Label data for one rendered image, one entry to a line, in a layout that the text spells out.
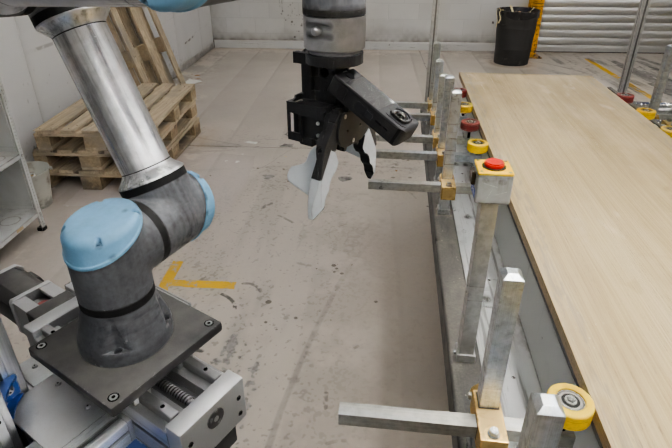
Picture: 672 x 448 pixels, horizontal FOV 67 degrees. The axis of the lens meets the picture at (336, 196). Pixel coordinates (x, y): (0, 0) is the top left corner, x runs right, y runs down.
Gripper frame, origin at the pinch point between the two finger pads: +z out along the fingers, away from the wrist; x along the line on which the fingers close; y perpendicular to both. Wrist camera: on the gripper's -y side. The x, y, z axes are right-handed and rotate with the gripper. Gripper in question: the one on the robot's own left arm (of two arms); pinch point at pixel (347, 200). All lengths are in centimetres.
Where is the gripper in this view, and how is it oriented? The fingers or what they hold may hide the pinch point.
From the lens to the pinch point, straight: 70.9
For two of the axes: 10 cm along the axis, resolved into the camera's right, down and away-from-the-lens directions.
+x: -5.5, 3.9, -7.4
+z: 0.0, 8.9, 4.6
